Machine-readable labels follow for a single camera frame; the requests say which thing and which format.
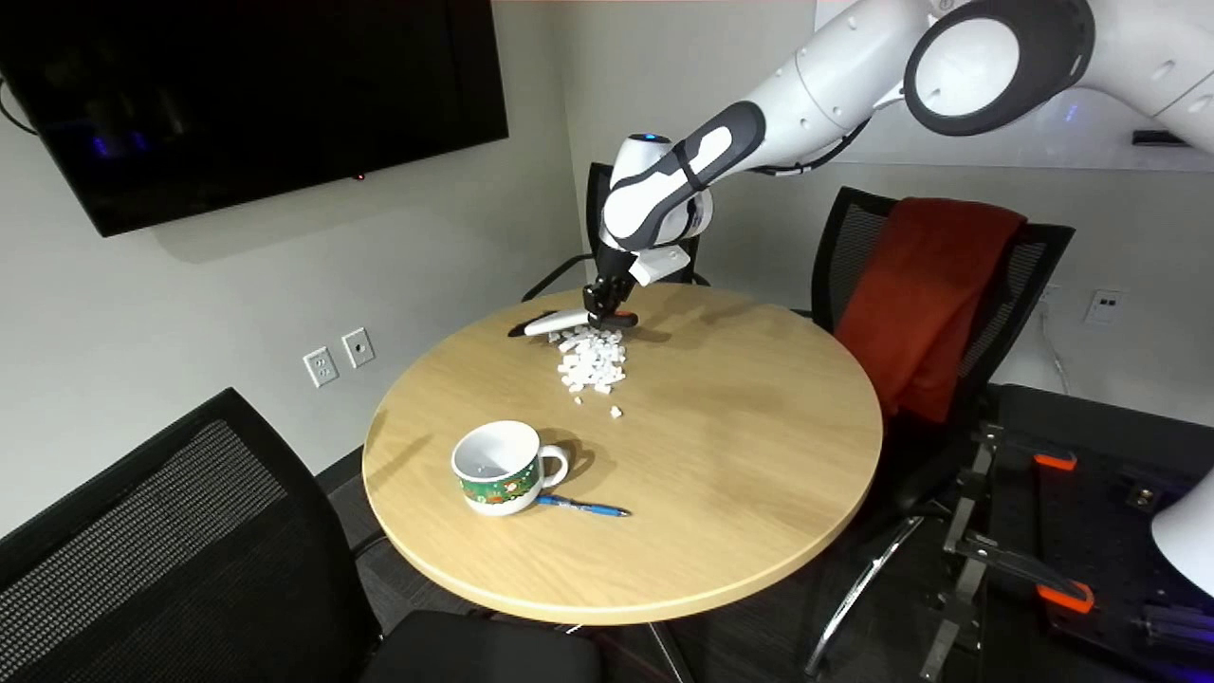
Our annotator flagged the black robot mounting stand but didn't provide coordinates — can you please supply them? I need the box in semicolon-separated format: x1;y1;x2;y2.
870;383;1214;683

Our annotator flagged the black ribbed-back office chair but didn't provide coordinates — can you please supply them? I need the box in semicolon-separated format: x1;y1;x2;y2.
0;388;603;683

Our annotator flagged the white mug with green print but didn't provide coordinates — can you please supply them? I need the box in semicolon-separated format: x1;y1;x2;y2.
448;416;571;520

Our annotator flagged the black wall television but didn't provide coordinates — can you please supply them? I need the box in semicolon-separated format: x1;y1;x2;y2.
0;0;513;243

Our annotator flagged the red cloth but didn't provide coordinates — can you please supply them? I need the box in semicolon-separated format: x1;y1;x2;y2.
833;198;1029;429

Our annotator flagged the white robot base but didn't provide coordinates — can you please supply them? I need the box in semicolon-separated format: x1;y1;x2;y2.
1151;465;1214;599

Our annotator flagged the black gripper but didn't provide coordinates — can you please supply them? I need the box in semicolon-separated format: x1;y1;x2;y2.
580;243;641;327

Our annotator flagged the white wall outlet plate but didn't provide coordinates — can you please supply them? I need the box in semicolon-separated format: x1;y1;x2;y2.
300;345;343;391
336;327;378;373

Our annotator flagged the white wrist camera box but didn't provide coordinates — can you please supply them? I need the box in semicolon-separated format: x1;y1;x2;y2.
626;243;695;288

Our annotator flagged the black chair with chrome legs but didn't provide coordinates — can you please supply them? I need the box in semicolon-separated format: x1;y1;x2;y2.
802;184;1077;678

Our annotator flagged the black mesh office chair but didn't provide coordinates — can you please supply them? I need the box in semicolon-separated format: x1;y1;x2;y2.
525;160;712;302

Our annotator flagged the bar clamp with orange handle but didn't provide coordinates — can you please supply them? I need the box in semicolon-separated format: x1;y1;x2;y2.
939;420;1081;546
917;527;1099;683

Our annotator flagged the blue pen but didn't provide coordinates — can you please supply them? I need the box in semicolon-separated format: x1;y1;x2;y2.
536;488;632;520

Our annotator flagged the pile of white foam pieces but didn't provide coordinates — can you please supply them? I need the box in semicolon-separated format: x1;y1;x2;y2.
555;327;632;400

